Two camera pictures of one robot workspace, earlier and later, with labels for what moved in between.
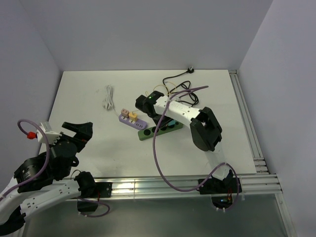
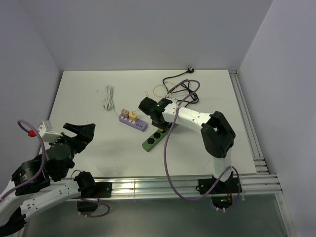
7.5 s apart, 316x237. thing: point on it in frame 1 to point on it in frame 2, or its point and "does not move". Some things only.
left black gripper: x=84 y=132 does not move
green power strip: x=148 y=133 to x=156 y=138
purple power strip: x=138 y=124 does not move
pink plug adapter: x=125 y=112 does not move
